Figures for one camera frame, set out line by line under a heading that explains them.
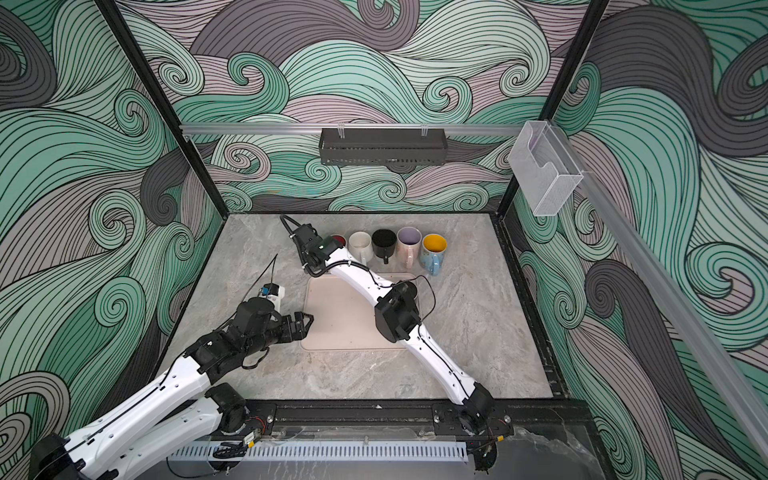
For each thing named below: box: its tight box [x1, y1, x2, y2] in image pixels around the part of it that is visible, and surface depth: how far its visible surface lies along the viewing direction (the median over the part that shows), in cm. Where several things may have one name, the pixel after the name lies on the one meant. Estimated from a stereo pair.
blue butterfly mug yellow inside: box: [420, 233, 448, 277], surface depth 99 cm
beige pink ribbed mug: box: [396, 226, 423, 269], surface depth 100 cm
